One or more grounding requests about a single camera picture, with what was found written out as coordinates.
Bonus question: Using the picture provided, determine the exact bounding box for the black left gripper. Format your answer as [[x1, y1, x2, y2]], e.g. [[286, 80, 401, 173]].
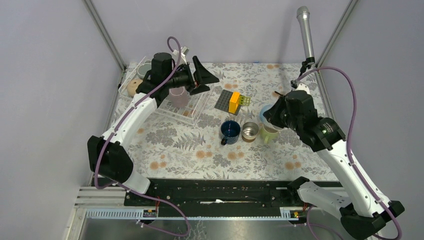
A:
[[165, 56, 220, 95]]

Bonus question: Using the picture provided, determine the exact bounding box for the small white cup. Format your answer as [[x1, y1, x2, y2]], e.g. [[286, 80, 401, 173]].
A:
[[258, 104, 282, 132]]

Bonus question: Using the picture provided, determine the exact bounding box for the mauve pink cup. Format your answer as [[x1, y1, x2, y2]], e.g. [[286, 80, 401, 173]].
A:
[[168, 86, 189, 108]]

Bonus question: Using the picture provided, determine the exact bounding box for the light green mug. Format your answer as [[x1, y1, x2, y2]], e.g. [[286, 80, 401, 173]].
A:
[[259, 124, 280, 144]]

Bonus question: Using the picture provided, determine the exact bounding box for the cream brown steel tumbler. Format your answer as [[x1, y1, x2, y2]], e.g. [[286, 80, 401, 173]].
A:
[[241, 122, 259, 143]]

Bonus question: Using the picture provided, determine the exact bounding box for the dark blue mug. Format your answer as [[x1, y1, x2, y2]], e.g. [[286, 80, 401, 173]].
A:
[[220, 120, 241, 146]]

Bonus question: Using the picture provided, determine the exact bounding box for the beige ceramic teapot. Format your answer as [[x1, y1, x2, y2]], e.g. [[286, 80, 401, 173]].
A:
[[126, 77, 143, 98]]

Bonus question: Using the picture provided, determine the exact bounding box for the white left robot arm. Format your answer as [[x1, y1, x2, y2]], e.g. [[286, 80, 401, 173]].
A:
[[87, 52, 220, 206]]

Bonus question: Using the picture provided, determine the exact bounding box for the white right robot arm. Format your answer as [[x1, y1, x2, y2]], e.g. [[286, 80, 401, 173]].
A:
[[262, 90, 405, 240]]

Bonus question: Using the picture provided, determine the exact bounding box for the grey lego baseplate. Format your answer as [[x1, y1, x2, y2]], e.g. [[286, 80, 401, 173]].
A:
[[214, 89, 233, 113]]

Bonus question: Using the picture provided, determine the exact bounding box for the yellow lego block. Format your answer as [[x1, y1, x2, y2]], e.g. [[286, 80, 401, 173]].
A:
[[228, 92, 240, 115]]

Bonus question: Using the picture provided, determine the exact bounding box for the green lattice lego piece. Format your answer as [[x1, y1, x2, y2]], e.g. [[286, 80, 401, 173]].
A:
[[238, 95, 251, 106]]

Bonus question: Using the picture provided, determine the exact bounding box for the grey ceramic cup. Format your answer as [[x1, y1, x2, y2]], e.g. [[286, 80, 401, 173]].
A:
[[136, 62, 152, 80]]

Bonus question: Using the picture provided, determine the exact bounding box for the floral table mat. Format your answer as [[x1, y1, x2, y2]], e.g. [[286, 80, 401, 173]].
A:
[[127, 63, 336, 181]]

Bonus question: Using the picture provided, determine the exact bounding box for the silver microphone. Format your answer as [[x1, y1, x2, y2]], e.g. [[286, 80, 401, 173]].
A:
[[296, 6, 315, 59]]

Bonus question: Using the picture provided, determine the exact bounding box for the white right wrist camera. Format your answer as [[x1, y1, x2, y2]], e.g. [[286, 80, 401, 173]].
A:
[[290, 80, 310, 94]]

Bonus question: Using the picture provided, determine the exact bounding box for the white wire dish rack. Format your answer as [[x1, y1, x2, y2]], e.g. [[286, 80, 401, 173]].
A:
[[113, 57, 215, 126]]

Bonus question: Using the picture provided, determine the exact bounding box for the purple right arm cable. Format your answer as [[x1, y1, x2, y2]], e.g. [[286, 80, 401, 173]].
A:
[[290, 66, 403, 240]]

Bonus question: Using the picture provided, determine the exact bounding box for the grey slotted cable duct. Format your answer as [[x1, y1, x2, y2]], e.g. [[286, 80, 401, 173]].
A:
[[86, 207, 299, 221]]

